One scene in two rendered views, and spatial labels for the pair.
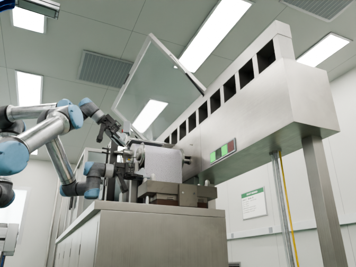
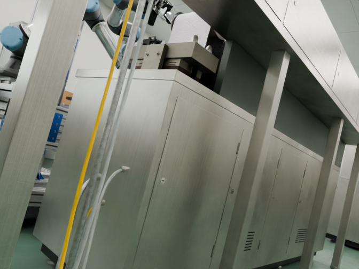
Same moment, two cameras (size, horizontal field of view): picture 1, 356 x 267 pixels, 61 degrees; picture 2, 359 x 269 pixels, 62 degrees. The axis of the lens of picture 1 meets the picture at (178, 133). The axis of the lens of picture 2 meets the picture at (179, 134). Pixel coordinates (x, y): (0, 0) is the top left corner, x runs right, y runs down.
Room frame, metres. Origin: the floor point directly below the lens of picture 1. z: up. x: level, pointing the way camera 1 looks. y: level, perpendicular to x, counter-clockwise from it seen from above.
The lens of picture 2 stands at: (1.23, -1.18, 0.62)
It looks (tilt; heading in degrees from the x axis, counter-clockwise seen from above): 4 degrees up; 65
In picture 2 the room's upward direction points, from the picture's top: 15 degrees clockwise
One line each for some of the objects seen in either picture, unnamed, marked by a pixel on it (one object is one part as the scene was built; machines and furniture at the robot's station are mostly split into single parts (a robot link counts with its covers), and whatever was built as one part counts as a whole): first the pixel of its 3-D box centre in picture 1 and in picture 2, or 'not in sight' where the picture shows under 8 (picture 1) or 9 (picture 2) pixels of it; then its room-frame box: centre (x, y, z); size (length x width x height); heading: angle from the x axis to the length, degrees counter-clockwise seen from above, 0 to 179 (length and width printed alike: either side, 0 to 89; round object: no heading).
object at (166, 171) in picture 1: (163, 176); (185, 46); (1.73, 0.09, 1.11); 0.23 x 0.01 x 0.18; 114
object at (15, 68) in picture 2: not in sight; (19, 68); (1.05, 0.75, 0.87); 0.15 x 0.15 x 0.10
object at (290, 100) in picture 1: (168, 180); (310, 69); (2.50, 0.08, 1.29); 3.10 x 0.28 x 0.30; 24
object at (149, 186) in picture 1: (177, 192); (168, 58); (1.63, 0.00, 1.00); 0.40 x 0.16 x 0.06; 114
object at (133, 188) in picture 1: (131, 187); not in sight; (1.75, 0.27, 1.05); 0.06 x 0.05 x 0.31; 114
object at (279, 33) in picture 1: (161, 150); not in sight; (2.48, 0.15, 1.55); 3.08 x 0.08 x 0.23; 24
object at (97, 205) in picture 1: (108, 233); (252, 137); (2.60, 0.57, 0.88); 2.52 x 0.66 x 0.04; 24
